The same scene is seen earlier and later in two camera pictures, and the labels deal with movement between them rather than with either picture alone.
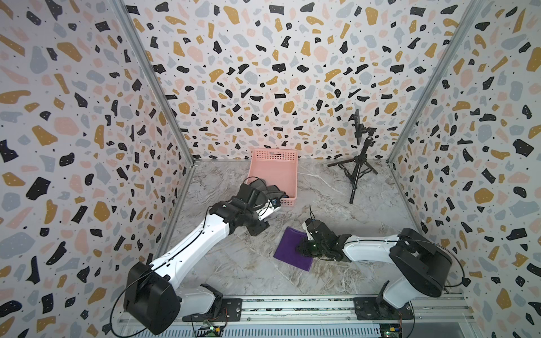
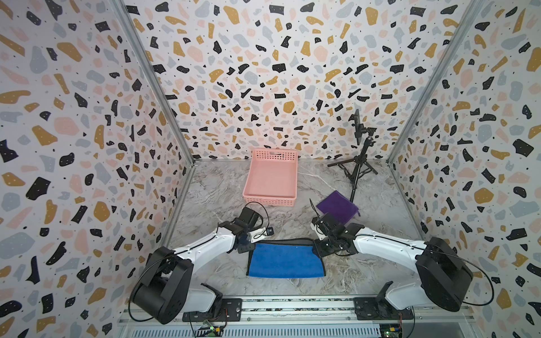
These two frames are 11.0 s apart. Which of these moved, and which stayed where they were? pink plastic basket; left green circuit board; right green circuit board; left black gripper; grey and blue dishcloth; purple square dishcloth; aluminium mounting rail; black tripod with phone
Moved: purple square dishcloth; left black gripper; grey and blue dishcloth
Stayed: black tripod with phone; right green circuit board; pink plastic basket; left green circuit board; aluminium mounting rail
